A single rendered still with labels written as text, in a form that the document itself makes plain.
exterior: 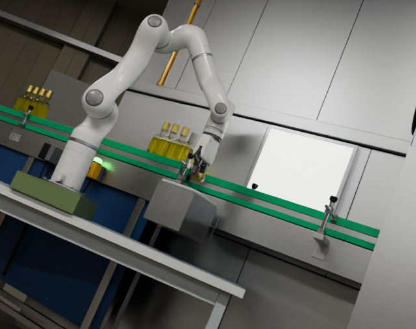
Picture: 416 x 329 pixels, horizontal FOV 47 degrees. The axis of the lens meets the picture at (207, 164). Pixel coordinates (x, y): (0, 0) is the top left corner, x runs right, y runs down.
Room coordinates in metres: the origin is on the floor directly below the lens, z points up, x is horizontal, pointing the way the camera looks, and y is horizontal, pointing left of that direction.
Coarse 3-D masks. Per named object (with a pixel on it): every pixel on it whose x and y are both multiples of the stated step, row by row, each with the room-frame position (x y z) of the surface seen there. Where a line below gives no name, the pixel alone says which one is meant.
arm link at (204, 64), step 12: (192, 60) 1.87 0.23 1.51; (204, 60) 1.84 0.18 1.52; (204, 72) 1.84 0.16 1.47; (216, 72) 1.85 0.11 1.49; (204, 84) 1.81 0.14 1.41; (216, 84) 1.78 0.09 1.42; (216, 96) 1.76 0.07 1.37; (216, 108) 1.76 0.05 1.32; (228, 108) 1.76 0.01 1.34; (216, 120) 1.80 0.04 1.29
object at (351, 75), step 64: (192, 0) 2.61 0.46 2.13; (256, 0) 2.40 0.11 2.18; (320, 0) 2.22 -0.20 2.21; (384, 0) 2.07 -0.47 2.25; (192, 64) 2.51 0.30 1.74; (256, 64) 2.32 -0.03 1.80; (320, 64) 2.16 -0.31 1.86; (384, 64) 2.01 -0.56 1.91; (128, 128) 2.62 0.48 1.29; (320, 128) 2.08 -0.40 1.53; (384, 128) 1.96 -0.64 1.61; (384, 192) 1.92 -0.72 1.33; (192, 256) 2.28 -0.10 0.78; (256, 256) 2.13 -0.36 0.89
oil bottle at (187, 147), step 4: (184, 144) 2.21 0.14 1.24; (188, 144) 2.20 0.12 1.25; (192, 144) 2.20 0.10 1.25; (180, 148) 2.21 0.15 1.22; (184, 148) 2.20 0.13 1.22; (188, 148) 2.19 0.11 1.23; (192, 148) 2.21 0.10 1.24; (180, 152) 2.21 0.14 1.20; (184, 152) 2.20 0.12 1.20; (188, 152) 2.19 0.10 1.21; (192, 152) 2.22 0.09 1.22; (176, 156) 2.22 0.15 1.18; (180, 156) 2.20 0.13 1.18; (184, 156) 2.19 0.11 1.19; (176, 160) 2.21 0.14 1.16; (184, 160) 2.19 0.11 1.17
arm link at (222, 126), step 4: (228, 100) 1.83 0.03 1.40; (232, 104) 1.84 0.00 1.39; (232, 108) 1.84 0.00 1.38; (232, 112) 1.85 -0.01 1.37; (208, 120) 1.85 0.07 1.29; (212, 120) 1.83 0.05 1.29; (228, 120) 1.83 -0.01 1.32; (208, 124) 1.84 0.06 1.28; (212, 124) 1.83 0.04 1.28; (216, 124) 1.83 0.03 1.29; (220, 124) 1.82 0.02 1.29; (224, 124) 1.83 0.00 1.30; (228, 124) 1.86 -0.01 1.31; (216, 128) 1.83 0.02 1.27; (220, 128) 1.83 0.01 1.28; (224, 128) 1.84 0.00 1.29; (224, 132) 1.85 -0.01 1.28
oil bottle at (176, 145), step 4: (176, 140) 2.24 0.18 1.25; (180, 140) 2.24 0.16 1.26; (172, 144) 2.25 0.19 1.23; (176, 144) 2.23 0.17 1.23; (180, 144) 2.23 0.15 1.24; (172, 148) 2.24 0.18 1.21; (176, 148) 2.23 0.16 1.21; (168, 152) 2.25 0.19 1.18; (172, 152) 2.24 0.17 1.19; (176, 152) 2.23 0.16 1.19; (168, 156) 2.24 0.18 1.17; (172, 156) 2.23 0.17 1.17
